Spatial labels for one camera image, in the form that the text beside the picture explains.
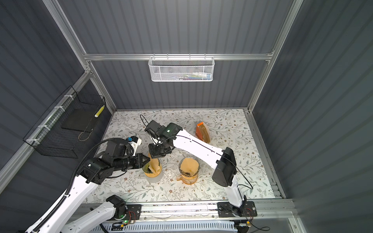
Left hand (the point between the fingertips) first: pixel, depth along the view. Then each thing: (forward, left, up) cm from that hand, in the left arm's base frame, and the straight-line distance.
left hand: (150, 159), depth 70 cm
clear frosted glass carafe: (-3, +2, -21) cm, 22 cm away
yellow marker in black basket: (+27, +31, +7) cm, 41 cm away
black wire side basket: (+15, +43, +8) cm, 46 cm away
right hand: (+1, -1, -2) cm, 3 cm away
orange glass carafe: (-5, -19, -19) cm, 28 cm away
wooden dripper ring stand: (-6, -19, -11) cm, 23 cm away
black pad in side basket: (+20, +36, +9) cm, 42 cm away
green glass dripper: (0, +4, -11) cm, 12 cm away
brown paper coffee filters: (+24, -32, -13) cm, 42 cm away
